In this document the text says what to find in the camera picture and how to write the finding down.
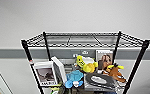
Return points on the yellow plush toy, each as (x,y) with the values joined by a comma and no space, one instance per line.
(87,64)

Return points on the thin white box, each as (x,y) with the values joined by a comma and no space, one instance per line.
(60,70)

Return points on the light blue plush toy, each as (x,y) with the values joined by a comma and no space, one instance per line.
(74,79)

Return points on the box with portrait print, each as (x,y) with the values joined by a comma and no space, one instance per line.
(105,59)

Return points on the white box with photo print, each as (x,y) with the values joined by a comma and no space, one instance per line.
(45,74)

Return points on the flat dark grey box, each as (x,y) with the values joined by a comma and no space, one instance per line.
(100,81)

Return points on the orange brown plush toy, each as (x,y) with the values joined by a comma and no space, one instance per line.
(115,73)

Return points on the small white wall device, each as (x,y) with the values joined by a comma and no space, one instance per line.
(84,52)

